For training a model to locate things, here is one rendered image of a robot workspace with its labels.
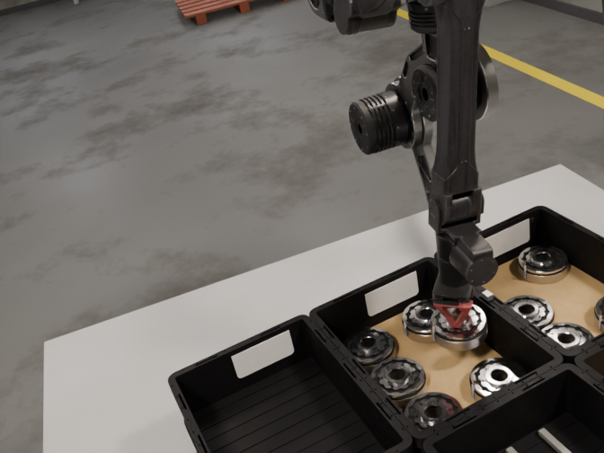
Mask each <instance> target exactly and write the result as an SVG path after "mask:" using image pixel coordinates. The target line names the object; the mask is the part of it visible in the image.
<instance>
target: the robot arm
mask: <svg viewBox="0 0 604 453"><path fill-rule="evenodd" d="M418 1H419V3H420V4H422V5H423V6H433V5H434V9H435V14H436V22H437V144H436V154H435V160H434V165H433V167H432V169H431V182H430V183H429V216H428V224H429V225H430V226H431V227H432V228H433V230H434V231H435V236H436V245H437V255H438V266H439V273H438V276H437V279H436V282H435V285H434V288H433V291H432V297H433V305H434V306H435V307H436V308H437V309H438V310H439V311H440V312H441V313H442V314H443V315H444V316H445V318H446V319H447V320H448V322H449V324H450V325H451V326H452V327H453V328H460V327H461V325H462V324H463V322H464V320H465V318H466V316H467V315H468V313H469V312H470V310H471V308H472V305H473V300H470V298H473V297H474V294H475V288H476V287H478V286H483V285H484V284H486V283H488V282H489V281H490V280H492V279H493V277H494V276H495V274H496V272H497V271H498V262H497V261H496V260H495V259H494V258H493V248H492V247H491V246H490V245H489V244H488V243H487V241H486V240H485V239H484V238H483V237H482V236H481V234H482V230H481V229H480V228H479V227H478V226H477V225H476V224H478V223H480V221H481V214H483V213H484V195H483V193H482V187H480V186H479V185H478V177H479V172H478V171H477V167H476V161H475V120H476V95H477V69H478V45H479V28H480V21H481V15H482V11H483V7H484V3H485V0H418ZM322 2H323V8H324V17H325V19H326V20H327V21H328V22H335V23H336V26H337V29H338V31H339V33H340V34H341V35H345V34H348V35H351V34H356V33H359V32H361V31H371V30H376V29H381V28H386V27H391V26H393V25H394V24H395V21H396V16H397V10H398V9H399V8H400V7H401V6H402V3H401V0H322ZM331 16H332V17H331ZM447 307H455V308H456V309H459V311H462V312H461V314H460V316H459V318H458V320H457V321H454V319H453V317H452V316H451V314H450V313H449V311H448V310H447Z"/></svg>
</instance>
